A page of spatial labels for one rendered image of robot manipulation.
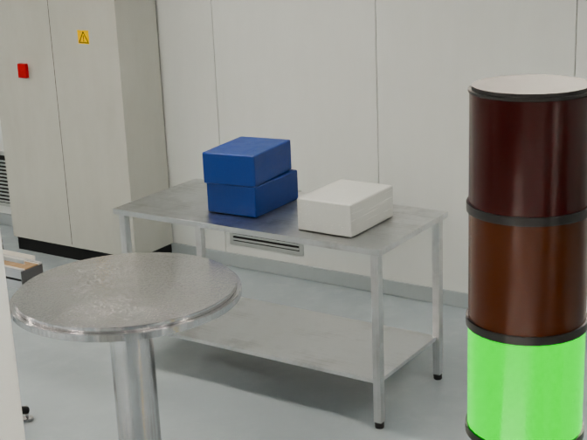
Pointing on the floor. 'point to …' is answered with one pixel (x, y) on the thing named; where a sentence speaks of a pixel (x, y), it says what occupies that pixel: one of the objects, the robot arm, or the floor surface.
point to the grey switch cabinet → (82, 123)
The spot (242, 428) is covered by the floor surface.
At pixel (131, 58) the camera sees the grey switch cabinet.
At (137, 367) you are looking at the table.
